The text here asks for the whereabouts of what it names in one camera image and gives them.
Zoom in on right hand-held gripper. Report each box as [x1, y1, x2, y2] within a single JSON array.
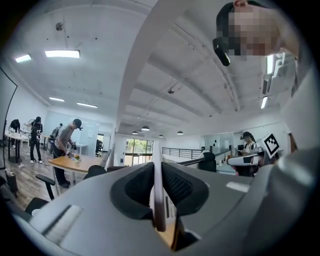
[[226, 133, 280, 167]]

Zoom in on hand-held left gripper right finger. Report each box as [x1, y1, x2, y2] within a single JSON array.
[[161, 161, 210, 217]]

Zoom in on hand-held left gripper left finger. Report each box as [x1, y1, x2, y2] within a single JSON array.
[[109, 161, 155, 221]]

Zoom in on white calculator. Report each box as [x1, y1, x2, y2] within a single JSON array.
[[149, 143, 179, 232]]

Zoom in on person's right forearm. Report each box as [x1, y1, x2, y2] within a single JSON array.
[[287, 132, 298, 153]]

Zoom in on black high-back office chair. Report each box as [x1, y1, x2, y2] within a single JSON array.
[[197, 151, 217, 173]]

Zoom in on black metal railing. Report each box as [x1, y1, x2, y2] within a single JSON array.
[[161, 147, 203, 160]]

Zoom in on large window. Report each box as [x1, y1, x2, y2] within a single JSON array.
[[124, 138, 154, 166]]

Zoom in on wooden table white legs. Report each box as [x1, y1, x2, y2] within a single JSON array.
[[48, 154, 112, 193]]

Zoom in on person's grey shirt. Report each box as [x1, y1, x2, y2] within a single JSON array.
[[289, 47, 316, 101]]

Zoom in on person's head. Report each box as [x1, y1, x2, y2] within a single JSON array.
[[216, 0, 300, 57]]

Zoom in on dark waste bin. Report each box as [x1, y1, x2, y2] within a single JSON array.
[[6, 172, 18, 198]]

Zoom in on black-framed whiteboard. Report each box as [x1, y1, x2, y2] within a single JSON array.
[[0, 67, 18, 171]]

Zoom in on black head-worn camera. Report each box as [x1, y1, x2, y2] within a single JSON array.
[[212, 37, 231, 67]]

